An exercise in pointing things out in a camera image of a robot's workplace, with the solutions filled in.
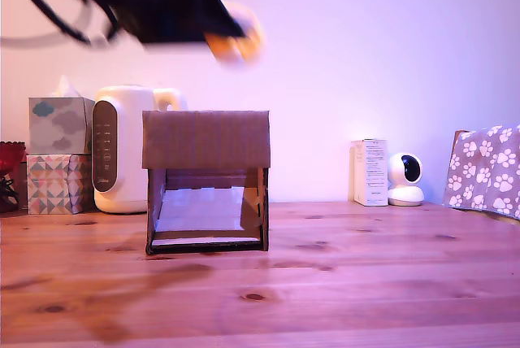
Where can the orange and white footbag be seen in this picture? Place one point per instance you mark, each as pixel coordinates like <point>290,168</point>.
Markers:
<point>239,45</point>

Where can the cardboard dice tower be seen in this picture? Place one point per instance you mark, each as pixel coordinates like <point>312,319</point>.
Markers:
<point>205,140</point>

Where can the white tissue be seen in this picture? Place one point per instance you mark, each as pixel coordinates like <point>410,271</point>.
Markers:
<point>66,88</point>

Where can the cloud print tissue box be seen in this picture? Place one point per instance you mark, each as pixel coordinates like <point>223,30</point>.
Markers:
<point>57,124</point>

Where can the small white printed box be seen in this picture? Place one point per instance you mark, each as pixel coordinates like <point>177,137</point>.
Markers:
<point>375,173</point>

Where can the geometric print tissue box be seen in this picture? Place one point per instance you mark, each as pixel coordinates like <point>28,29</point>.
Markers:
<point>48,185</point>

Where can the red glass candle holder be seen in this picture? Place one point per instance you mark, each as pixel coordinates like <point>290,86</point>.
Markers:
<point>10,155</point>

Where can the grey paw print cloth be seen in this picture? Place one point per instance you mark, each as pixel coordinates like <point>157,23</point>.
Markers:
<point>487,169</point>

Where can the small white round camera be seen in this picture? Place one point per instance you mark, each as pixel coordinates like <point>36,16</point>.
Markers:
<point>406,193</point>

